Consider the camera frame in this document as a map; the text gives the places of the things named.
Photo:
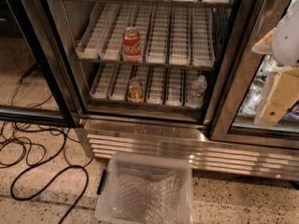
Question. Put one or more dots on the clear plastic storage bin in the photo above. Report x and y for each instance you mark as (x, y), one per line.
(108, 187)

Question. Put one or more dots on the stainless steel fridge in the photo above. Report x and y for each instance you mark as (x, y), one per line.
(166, 78)

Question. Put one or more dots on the red coca-cola can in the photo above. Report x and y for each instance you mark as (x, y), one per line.
(131, 45)

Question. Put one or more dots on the open glass fridge door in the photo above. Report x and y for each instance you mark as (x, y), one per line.
(33, 80)

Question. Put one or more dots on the orange soda can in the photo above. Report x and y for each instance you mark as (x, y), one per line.
(135, 90)

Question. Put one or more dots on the blue pepsi can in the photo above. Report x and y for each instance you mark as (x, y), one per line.
(293, 112)

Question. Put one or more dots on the clear plastic water bottle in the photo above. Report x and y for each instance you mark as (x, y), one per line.
(196, 93)

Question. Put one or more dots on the closed glass fridge door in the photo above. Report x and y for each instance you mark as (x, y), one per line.
(231, 127)

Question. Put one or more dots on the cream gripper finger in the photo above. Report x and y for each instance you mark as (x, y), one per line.
(283, 94)
(264, 45)

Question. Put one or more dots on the bubble wrap sheet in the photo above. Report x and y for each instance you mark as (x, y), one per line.
(146, 196)

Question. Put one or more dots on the silver green can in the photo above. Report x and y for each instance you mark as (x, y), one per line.
(253, 97)

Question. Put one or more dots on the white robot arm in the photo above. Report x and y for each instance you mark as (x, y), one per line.
(285, 50)

